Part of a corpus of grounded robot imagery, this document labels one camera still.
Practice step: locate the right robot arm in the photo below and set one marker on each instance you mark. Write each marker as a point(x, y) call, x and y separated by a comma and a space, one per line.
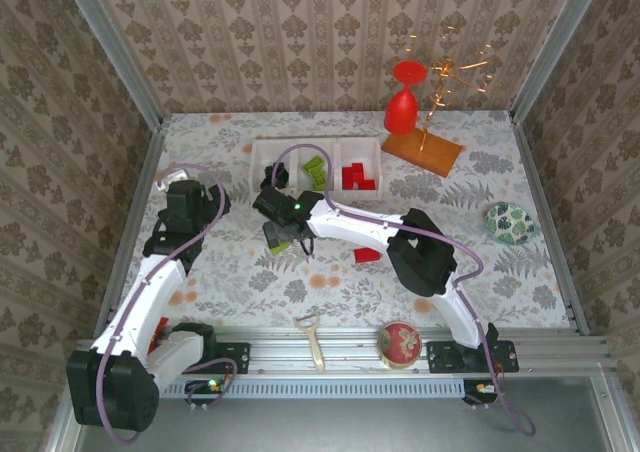
point(425, 257)

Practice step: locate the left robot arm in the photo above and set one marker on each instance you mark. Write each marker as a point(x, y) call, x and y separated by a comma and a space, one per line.
point(140, 312)

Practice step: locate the floral patterned table cover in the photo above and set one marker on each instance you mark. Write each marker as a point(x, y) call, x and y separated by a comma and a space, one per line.
point(350, 302)

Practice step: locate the cream bottle opener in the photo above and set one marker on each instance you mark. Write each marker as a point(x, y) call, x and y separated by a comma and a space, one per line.
point(316, 347)

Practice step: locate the red foil bag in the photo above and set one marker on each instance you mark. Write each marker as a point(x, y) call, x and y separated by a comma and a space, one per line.
point(160, 329)

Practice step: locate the red plastic goblet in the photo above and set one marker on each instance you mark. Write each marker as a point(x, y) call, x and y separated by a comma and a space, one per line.
point(400, 114)

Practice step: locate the round red floral tin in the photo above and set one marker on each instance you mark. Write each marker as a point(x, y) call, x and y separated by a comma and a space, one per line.
point(400, 344)

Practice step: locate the black connector board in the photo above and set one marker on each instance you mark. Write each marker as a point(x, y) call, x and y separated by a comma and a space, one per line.
point(200, 387)
point(475, 388)

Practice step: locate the grey metal panel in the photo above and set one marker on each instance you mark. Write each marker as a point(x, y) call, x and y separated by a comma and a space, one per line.
point(325, 427)

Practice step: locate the leaf patterned bowl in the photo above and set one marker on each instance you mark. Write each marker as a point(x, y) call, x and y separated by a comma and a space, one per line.
point(512, 222)

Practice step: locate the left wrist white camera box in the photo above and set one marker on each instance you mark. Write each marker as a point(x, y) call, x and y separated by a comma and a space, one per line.
point(177, 178)

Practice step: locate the aluminium side rail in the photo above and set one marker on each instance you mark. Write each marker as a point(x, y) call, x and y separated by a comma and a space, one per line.
point(146, 172)
point(531, 172)

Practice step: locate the aluminium front rail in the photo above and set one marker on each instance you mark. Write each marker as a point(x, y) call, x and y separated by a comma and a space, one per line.
point(280, 352)

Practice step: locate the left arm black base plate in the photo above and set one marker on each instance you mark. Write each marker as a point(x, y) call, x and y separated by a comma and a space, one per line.
point(237, 359)

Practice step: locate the aluminium frame post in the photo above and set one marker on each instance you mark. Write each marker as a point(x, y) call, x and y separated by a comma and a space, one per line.
point(557, 47)
point(114, 52)

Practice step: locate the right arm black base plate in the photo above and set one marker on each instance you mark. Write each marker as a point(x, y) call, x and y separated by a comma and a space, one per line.
point(440, 357)

